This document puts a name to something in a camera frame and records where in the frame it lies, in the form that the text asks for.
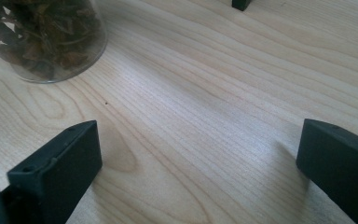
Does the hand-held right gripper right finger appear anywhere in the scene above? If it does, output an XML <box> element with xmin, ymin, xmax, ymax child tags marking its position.
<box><xmin>296</xmin><ymin>118</ymin><xmax>358</xmax><ymax>224</ymax></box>

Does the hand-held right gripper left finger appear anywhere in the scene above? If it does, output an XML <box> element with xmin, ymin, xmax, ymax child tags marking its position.
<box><xmin>7</xmin><ymin>119</ymin><xmax>103</xmax><ymax>224</ymax></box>

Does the glass jar with wooden lid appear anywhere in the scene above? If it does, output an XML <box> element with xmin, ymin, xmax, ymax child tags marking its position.
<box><xmin>0</xmin><ymin>0</ymin><xmax>109</xmax><ymax>84</ymax></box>

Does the black metal rack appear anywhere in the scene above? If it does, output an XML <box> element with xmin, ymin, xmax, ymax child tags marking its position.
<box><xmin>231</xmin><ymin>0</ymin><xmax>254</xmax><ymax>12</ymax></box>

